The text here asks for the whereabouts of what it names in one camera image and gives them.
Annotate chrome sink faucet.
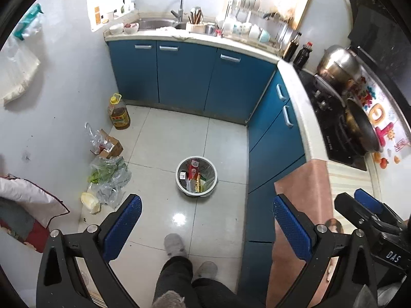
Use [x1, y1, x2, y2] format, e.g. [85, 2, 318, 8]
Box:
[162, 0, 187, 23]

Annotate person legs black trousers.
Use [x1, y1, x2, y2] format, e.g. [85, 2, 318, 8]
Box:
[152, 256, 255, 307]

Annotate dish drying rack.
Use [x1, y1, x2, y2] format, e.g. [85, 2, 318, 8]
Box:
[221, 0, 294, 49]

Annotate steel sink basin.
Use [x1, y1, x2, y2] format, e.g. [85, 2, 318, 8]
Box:
[137, 17, 186, 31]

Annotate clear bag of greens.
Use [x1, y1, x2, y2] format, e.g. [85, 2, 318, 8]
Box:
[88, 156, 132, 209]

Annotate right grey slipper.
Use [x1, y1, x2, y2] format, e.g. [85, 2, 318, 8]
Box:
[192, 262, 218, 281]

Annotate white dishcloth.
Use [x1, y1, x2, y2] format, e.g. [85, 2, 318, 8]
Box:
[157, 26, 190, 40]

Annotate white round trash bin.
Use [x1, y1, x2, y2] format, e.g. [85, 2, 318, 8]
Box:
[175, 156, 218, 198]

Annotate black range hood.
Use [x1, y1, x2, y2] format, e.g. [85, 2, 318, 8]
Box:
[348, 0, 410, 108]

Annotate pink towel on counter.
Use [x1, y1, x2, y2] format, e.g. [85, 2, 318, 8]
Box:
[265, 159, 333, 307]

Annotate white hanging plastic bag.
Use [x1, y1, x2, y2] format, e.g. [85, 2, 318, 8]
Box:
[1, 36, 40, 107]

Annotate white cabbage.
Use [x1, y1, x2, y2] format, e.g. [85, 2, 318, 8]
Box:
[80, 192, 101, 214]

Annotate green white tissue pack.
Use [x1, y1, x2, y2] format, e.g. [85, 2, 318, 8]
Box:
[13, 3, 44, 40]

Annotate white red quilted cloth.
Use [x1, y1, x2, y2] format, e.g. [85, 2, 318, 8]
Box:
[0, 175, 70, 253]

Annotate chopstick holder with utensils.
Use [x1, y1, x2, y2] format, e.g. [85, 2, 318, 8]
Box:
[186, 6, 206, 34]

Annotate black gas stove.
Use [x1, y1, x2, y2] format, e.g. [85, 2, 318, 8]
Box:
[297, 70, 366, 171]

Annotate yellow cooking oil jug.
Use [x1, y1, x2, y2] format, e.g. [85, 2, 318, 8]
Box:
[108, 93, 131, 130]

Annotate colourful wall stickers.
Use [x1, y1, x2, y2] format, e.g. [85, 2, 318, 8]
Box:
[352, 75, 410, 170]

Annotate black frying pan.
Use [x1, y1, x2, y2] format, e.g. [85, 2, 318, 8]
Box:
[345, 98, 382, 152]

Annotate steel pot with lid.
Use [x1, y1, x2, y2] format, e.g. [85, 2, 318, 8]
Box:
[317, 45, 361, 88]

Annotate brown cardboard box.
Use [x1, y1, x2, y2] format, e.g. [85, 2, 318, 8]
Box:
[91, 129, 123, 159]

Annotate white bowl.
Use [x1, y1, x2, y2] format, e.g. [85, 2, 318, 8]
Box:
[109, 23, 124, 35]

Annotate left grey slipper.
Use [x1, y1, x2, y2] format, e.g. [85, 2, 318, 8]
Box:
[164, 233, 188, 258]

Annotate blue kitchen cabinet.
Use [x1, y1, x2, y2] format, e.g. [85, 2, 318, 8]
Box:
[108, 40, 306, 307]

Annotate bowl with red food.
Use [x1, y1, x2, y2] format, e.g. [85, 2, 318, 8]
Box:
[124, 23, 139, 35]

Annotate grey slipper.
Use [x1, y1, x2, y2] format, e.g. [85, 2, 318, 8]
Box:
[164, 233, 188, 258]
[192, 262, 218, 281]

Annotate dark soy sauce bottle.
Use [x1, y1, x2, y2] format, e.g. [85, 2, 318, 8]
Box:
[283, 31, 302, 63]

